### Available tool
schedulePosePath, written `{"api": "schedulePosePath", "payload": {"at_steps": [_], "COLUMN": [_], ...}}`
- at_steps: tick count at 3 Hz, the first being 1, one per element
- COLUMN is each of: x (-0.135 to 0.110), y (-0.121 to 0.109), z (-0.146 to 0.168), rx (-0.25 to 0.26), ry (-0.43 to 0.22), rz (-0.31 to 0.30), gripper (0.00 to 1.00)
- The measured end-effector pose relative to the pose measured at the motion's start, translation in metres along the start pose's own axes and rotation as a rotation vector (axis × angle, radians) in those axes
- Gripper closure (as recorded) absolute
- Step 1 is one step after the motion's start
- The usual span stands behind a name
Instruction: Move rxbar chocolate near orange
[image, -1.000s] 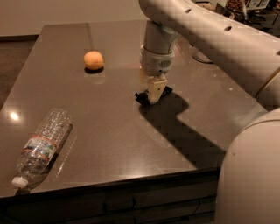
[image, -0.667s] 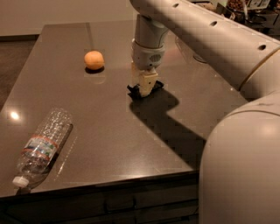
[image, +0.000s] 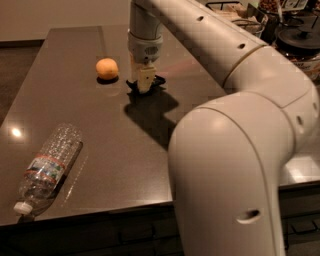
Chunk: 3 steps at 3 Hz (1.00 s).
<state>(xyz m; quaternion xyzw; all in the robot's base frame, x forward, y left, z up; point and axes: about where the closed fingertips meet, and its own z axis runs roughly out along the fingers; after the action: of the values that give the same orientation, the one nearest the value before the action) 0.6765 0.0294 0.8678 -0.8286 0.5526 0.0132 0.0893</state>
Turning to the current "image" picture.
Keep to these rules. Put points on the clear plastic water bottle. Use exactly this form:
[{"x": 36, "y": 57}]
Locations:
[{"x": 46, "y": 170}]

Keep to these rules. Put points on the dark jar behind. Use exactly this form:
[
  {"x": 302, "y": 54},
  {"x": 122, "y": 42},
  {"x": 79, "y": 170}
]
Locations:
[{"x": 283, "y": 14}]

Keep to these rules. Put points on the orange fruit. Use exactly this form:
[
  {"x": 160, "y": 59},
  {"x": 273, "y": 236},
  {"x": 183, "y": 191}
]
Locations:
[{"x": 107, "y": 69}]

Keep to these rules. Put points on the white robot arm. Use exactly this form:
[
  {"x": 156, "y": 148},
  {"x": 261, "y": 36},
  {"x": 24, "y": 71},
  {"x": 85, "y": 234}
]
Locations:
[{"x": 225, "y": 157}]

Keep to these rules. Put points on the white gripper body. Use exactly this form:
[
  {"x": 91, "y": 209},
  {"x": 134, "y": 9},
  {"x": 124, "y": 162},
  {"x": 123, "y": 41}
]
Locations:
[{"x": 145, "y": 49}]

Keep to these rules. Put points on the black rxbar chocolate wrapper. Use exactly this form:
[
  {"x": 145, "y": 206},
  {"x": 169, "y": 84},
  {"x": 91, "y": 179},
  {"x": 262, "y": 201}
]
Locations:
[{"x": 157, "y": 81}]

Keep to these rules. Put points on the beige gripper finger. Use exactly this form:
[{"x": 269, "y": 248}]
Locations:
[{"x": 143, "y": 72}]

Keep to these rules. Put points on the dark drawer cabinet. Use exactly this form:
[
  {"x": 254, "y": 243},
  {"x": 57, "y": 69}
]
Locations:
[{"x": 150, "y": 231}]

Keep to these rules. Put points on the clear glass container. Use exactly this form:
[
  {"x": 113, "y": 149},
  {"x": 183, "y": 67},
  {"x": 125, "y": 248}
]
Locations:
[{"x": 252, "y": 25}]

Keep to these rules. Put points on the glass snack jar black lid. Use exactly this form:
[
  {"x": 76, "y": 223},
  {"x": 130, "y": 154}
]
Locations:
[{"x": 302, "y": 47}]

